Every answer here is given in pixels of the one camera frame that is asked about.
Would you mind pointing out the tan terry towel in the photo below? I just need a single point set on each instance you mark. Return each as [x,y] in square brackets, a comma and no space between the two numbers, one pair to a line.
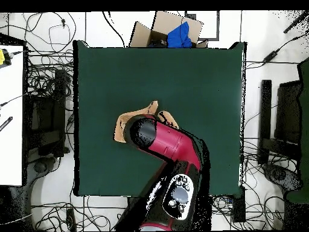
[120,128]

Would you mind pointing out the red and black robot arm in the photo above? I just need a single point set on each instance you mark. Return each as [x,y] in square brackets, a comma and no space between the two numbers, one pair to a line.
[169,142]

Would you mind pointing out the black flat strip tool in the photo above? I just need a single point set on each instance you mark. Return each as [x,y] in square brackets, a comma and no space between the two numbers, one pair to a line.
[6,123]

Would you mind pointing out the dark green table cloth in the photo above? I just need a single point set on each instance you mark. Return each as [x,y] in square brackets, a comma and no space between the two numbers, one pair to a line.
[144,79]

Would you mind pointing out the open cardboard box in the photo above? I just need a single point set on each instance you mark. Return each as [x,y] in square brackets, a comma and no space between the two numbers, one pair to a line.
[142,36]

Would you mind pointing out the blue cloth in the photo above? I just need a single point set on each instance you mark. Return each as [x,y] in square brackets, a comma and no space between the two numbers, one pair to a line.
[179,36]

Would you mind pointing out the black equipment case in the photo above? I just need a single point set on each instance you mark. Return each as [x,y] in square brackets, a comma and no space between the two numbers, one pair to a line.
[45,113]

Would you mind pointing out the black upright bar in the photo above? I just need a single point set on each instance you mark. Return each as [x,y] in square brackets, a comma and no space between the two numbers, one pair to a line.
[265,116]

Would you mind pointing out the black floor box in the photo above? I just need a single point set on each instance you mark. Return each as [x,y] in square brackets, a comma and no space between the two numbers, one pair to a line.
[239,205]

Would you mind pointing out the black power strip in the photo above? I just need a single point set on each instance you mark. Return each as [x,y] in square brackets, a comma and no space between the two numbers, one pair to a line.
[71,220]

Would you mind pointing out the black panel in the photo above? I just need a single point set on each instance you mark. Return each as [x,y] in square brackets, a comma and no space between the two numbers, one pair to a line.
[288,113]

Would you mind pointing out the black power adapter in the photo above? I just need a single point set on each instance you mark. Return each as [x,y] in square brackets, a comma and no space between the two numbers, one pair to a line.
[270,56]

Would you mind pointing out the white side table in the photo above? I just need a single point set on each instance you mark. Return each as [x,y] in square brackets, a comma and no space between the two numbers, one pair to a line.
[10,116]

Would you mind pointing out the green cloth covered stand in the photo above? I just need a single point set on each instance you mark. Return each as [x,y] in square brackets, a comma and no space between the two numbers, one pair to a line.
[304,125]

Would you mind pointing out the yellow and black device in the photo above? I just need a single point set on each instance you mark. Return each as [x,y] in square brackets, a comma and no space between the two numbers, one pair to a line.
[3,57]

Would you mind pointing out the black rod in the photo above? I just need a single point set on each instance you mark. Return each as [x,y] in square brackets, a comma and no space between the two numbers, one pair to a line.
[295,23]

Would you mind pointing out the dark square frame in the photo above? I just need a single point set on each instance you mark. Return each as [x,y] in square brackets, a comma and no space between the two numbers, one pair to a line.
[218,26]

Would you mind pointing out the grey pedestal leg with foot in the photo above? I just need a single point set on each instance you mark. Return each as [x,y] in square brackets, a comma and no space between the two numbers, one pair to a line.
[280,175]
[39,169]

